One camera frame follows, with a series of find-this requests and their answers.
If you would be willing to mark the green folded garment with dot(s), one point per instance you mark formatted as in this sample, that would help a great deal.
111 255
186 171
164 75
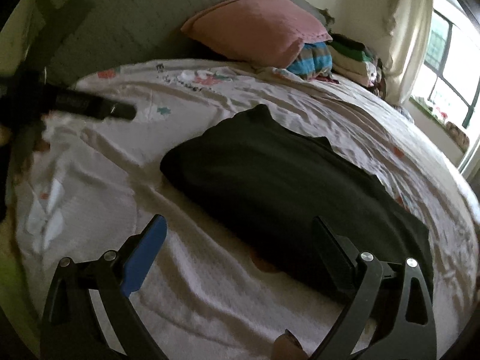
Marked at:
352 48

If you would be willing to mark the cloths on windowsill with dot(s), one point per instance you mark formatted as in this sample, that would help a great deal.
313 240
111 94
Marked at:
446 120

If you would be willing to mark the dark framed window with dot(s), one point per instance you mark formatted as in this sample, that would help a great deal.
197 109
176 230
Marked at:
450 67

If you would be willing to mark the green quilted headboard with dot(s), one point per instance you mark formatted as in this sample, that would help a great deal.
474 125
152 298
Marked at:
150 15

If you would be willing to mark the cream curtain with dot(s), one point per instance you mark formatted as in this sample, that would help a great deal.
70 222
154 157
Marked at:
412 37

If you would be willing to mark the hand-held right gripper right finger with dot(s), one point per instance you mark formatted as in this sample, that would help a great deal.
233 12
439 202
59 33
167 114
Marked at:
335 258

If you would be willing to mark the black shirt with orange patches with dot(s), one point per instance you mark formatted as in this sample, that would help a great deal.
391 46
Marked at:
281 180

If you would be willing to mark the person's right hand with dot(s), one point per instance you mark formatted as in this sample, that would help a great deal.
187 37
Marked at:
287 347

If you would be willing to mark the pink quilted pillow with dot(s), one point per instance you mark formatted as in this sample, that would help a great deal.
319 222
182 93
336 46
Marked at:
258 26

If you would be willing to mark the strawberry printed bed sheet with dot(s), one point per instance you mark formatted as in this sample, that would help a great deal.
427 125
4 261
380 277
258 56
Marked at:
206 307

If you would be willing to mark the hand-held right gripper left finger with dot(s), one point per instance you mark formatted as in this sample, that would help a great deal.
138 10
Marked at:
144 258

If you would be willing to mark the pile of mixed clothes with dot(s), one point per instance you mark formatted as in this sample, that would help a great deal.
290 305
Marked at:
378 78

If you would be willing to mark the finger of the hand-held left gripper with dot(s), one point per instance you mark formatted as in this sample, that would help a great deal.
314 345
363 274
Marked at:
122 110

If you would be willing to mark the blue striped blanket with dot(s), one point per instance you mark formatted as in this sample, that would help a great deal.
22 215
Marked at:
313 60

